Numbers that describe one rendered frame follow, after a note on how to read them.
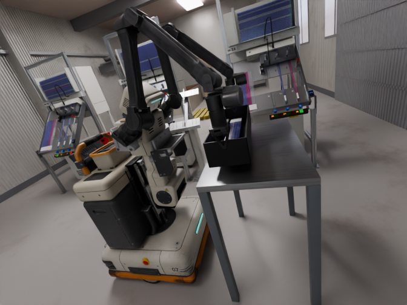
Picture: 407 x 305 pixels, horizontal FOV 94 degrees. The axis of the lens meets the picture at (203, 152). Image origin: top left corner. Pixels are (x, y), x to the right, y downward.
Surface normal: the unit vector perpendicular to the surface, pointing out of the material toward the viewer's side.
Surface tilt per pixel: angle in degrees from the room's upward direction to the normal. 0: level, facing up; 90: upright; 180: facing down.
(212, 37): 90
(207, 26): 90
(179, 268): 90
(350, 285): 0
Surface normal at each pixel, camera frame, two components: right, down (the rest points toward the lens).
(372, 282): -0.25, -0.89
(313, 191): -0.22, 0.44
